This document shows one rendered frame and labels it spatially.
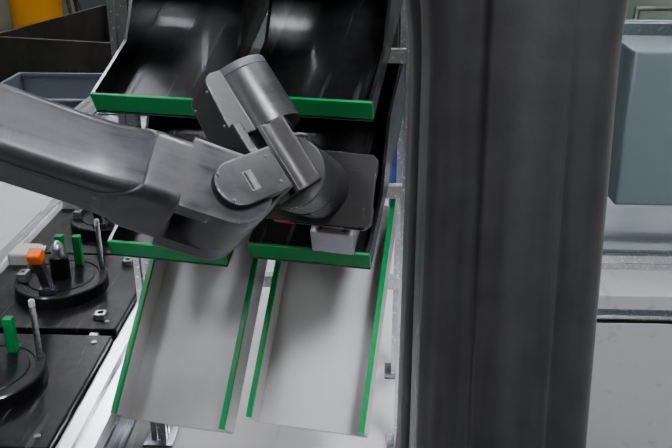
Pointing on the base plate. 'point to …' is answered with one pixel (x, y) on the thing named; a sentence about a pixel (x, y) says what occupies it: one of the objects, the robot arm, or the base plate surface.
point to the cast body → (334, 239)
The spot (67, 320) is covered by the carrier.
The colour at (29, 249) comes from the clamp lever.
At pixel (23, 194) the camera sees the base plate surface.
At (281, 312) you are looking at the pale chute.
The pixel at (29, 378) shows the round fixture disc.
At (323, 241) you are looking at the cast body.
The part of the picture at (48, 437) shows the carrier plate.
